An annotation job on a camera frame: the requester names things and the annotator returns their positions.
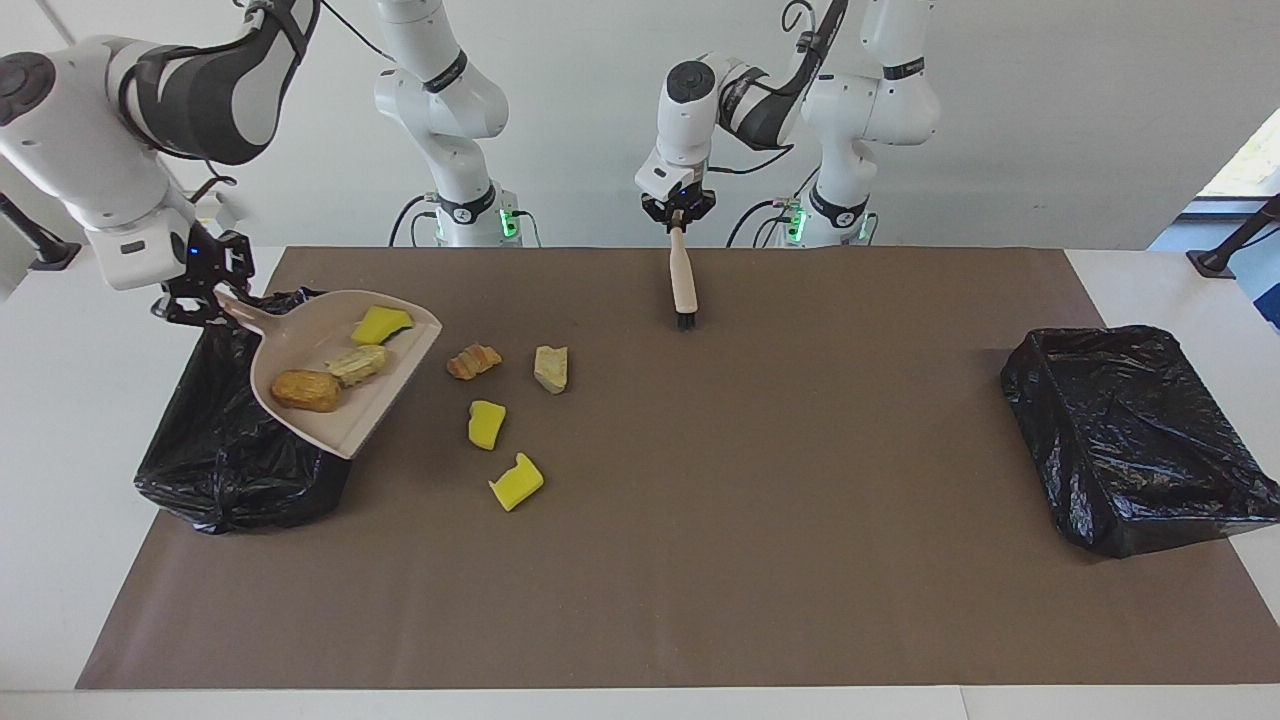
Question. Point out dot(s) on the beige hand brush black bristles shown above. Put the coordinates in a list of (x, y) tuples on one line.
[(683, 280)]

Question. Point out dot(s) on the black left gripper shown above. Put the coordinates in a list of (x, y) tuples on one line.
[(680, 200)]

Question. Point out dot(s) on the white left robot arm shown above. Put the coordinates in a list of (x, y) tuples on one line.
[(860, 110)]

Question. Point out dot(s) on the white wall conduit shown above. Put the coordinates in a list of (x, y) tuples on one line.
[(57, 23)]

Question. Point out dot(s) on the pale beige sponge piece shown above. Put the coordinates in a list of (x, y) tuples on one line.
[(358, 364)]

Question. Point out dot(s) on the black stand foot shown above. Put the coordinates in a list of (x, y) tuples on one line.
[(1215, 262), (55, 257)]

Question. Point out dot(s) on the yellow sponge wedge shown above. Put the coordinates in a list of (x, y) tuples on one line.
[(380, 325)]

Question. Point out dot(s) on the beige plastic dustpan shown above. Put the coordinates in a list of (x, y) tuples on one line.
[(290, 345)]

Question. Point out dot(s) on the yellow sponge block piece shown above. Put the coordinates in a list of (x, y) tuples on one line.
[(486, 424)]

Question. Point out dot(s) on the orange striped sponge piece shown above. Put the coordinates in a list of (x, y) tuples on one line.
[(474, 360)]

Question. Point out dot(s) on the pale green sponge chunk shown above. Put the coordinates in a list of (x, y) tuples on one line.
[(551, 368)]

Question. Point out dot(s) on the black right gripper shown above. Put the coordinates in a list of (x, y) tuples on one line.
[(215, 260)]

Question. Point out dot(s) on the brown oval sponge piece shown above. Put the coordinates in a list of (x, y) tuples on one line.
[(305, 391)]

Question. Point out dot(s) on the notched yellow sponge piece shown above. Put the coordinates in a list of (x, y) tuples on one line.
[(516, 482)]

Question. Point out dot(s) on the white wall socket box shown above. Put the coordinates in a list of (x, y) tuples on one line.
[(222, 212)]

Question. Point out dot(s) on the bright window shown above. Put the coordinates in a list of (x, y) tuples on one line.
[(1255, 165)]

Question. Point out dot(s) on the blue object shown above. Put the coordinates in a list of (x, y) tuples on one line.
[(1270, 300)]

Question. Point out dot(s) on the brown table mat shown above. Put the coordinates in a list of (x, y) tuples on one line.
[(750, 500)]

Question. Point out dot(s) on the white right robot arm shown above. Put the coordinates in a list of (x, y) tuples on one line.
[(440, 100)]

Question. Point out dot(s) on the black bag-lined bin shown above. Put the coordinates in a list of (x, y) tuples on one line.
[(220, 460), (1130, 440)]

